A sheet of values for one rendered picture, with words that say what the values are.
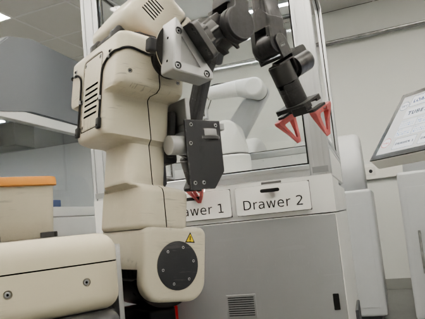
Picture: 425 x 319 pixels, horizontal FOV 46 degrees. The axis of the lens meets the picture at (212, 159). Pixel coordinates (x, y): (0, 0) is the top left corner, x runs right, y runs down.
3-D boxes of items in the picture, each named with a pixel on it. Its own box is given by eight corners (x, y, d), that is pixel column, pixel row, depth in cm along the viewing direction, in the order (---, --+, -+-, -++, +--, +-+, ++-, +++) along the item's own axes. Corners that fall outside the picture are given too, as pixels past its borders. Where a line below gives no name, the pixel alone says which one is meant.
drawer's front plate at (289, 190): (311, 209, 191) (307, 180, 192) (237, 216, 199) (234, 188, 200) (312, 209, 192) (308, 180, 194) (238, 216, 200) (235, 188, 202)
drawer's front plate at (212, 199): (231, 217, 200) (228, 189, 201) (163, 223, 208) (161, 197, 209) (232, 216, 201) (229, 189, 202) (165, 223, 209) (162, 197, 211)
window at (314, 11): (323, 137, 197) (297, -68, 208) (321, 137, 198) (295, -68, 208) (336, 156, 280) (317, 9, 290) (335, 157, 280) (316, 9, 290)
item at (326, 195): (336, 211, 190) (331, 173, 191) (96, 235, 218) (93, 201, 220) (346, 209, 280) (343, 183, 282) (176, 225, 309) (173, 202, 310)
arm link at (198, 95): (193, 37, 175) (219, 45, 170) (202, 37, 180) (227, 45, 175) (170, 151, 190) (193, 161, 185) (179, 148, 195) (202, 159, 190)
